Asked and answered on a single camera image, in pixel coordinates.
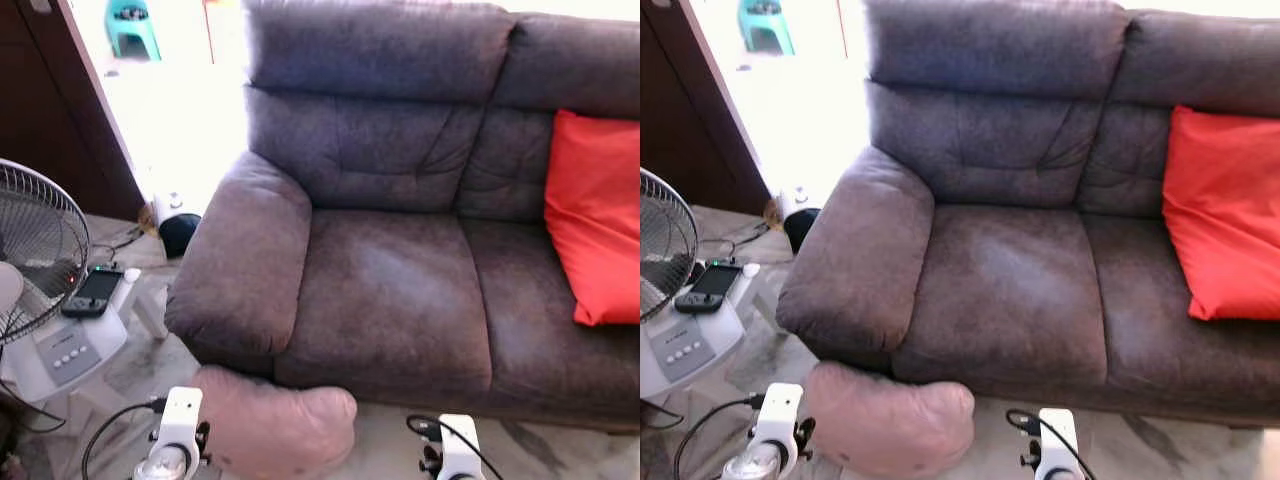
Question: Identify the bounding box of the teal plastic stool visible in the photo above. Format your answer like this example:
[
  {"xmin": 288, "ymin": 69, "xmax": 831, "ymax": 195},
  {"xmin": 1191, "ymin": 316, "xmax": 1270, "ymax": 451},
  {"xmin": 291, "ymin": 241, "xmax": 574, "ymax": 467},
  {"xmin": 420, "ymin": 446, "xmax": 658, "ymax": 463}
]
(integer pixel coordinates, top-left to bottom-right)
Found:
[
  {"xmin": 736, "ymin": 0, "xmax": 797, "ymax": 58},
  {"xmin": 104, "ymin": 0, "xmax": 164, "ymax": 62}
]

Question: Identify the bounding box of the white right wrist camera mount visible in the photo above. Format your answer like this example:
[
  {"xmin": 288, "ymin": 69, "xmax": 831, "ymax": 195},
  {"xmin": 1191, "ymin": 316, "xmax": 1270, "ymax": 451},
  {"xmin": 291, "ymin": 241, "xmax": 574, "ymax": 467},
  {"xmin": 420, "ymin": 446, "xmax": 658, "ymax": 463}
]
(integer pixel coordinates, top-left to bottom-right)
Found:
[
  {"xmin": 1035, "ymin": 408, "xmax": 1085, "ymax": 480},
  {"xmin": 437, "ymin": 414, "xmax": 487, "ymax": 480}
]

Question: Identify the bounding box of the wire fan head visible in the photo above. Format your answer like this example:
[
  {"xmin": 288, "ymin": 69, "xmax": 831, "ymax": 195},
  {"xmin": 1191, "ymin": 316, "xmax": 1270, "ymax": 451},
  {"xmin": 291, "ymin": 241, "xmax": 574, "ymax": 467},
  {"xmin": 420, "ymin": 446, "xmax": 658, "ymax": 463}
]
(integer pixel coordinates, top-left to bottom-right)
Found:
[
  {"xmin": 640, "ymin": 168, "xmax": 700, "ymax": 324},
  {"xmin": 0, "ymin": 158, "xmax": 92, "ymax": 347}
]

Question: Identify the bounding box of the red pillow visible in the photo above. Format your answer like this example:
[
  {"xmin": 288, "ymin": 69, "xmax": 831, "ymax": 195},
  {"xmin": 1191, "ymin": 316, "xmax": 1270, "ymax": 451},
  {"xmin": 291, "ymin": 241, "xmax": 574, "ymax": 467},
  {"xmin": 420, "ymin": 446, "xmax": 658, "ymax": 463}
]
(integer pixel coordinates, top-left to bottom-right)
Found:
[
  {"xmin": 1160, "ymin": 105, "xmax": 1280, "ymax": 322},
  {"xmin": 543, "ymin": 108, "xmax": 641, "ymax": 328}
]

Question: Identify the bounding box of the dark wooden door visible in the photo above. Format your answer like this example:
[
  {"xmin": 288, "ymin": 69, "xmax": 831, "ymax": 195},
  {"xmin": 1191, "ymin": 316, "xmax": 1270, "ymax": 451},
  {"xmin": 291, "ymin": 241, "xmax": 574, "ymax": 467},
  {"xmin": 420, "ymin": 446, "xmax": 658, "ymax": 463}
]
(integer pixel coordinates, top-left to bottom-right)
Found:
[
  {"xmin": 640, "ymin": 0, "xmax": 772, "ymax": 217},
  {"xmin": 0, "ymin": 0, "xmax": 147, "ymax": 222}
]

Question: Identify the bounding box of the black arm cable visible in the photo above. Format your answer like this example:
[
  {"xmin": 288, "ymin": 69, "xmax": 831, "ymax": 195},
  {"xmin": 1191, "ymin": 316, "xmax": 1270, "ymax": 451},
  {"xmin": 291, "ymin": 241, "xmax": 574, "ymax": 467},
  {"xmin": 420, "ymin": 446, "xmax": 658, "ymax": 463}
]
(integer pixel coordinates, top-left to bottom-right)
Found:
[
  {"xmin": 405, "ymin": 414, "xmax": 507, "ymax": 480},
  {"xmin": 672, "ymin": 394, "xmax": 767, "ymax": 480},
  {"xmin": 1005, "ymin": 408, "xmax": 1100, "ymax": 480},
  {"xmin": 82, "ymin": 396, "xmax": 167, "ymax": 480}
]

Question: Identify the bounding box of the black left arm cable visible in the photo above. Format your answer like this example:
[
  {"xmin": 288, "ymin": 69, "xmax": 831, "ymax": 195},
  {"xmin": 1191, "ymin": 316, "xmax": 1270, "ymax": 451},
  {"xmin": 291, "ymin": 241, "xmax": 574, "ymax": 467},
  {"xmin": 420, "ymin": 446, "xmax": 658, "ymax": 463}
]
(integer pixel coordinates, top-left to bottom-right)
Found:
[
  {"xmin": 672, "ymin": 394, "xmax": 767, "ymax": 480},
  {"xmin": 82, "ymin": 396, "xmax": 167, "ymax": 480}
]

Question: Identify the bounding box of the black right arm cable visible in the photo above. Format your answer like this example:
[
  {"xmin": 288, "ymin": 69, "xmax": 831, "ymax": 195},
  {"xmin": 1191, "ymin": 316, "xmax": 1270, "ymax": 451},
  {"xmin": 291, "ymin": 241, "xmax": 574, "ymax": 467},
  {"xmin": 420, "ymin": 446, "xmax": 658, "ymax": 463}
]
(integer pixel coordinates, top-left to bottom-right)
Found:
[
  {"xmin": 1005, "ymin": 408, "xmax": 1100, "ymax": 480},
  {"xmin": 405, "ymin": 414, "xmax": 507, "ymax": 480}
]

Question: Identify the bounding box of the white and black small appliance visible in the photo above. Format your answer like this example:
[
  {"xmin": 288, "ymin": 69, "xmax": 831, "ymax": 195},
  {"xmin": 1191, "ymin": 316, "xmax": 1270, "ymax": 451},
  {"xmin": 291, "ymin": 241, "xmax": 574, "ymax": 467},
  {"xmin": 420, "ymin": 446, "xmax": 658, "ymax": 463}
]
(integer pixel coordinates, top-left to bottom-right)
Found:
[
  {"xmin": 152, "ymin": 188, "xmax": 204, "ymax": 260},
  {"xmin": 779, "ymin": 185, "xmax": 824, "ymax": 255}
]

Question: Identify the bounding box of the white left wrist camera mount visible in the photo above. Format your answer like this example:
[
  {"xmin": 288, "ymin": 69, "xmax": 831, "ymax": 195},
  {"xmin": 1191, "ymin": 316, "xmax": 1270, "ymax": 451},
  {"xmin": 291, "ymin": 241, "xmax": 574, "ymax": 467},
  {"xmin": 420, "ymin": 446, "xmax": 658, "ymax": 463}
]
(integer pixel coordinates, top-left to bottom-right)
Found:
[
  {"xmin": 155, "ymin": 387, "xmax": 205, "ymax": 472},
  {"xmin": 755, "ymin": 383, "xmax": 805, "ymax": 467}
]

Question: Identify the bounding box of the brown-grey suede sofa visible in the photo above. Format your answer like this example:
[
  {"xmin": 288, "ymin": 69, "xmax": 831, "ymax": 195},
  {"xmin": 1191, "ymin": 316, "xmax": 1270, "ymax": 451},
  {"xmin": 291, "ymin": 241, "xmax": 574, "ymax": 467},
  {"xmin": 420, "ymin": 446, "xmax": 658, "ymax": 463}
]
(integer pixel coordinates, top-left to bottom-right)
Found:
[
  {"xmin": 165, "ymin": 0, "xmax": 641, "ymax": 434},
  {"xmin": 775, "ymin": 0, "xmax": 1280, "ymax": 430}
]

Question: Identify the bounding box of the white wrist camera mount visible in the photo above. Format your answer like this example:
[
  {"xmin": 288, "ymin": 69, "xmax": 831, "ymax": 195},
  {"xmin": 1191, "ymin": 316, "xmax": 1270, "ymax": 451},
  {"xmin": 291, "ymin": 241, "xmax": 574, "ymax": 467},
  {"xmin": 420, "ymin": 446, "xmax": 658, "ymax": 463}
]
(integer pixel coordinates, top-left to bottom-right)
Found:
[
  {"xmin": 1035, "ymin": 408, "xmax": 1085, "ymax": 480},
  {"xmin": 755, "ymin": 383, "xmax": 805, "ymax": 467},
  {"xmin": 155, "ymin": 387, "xmax": 205, "ymax": 472},
  {"xmin": 437, "ymin": 414, "xmax": 487, "ymax": 480}
]

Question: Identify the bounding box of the black handheld game console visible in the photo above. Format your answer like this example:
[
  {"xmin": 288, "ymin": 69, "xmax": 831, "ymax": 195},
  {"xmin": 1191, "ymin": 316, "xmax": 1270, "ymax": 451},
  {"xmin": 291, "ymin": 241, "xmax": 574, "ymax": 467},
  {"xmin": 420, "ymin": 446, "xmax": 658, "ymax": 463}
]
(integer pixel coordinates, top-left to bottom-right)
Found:
[
  {"xmin": 673, "ymin": 260, "xmax": 745, "ymax": 315},
  {"xmin": 60, "ymin": 265, "xmax": 126, "ymax": 320}
]

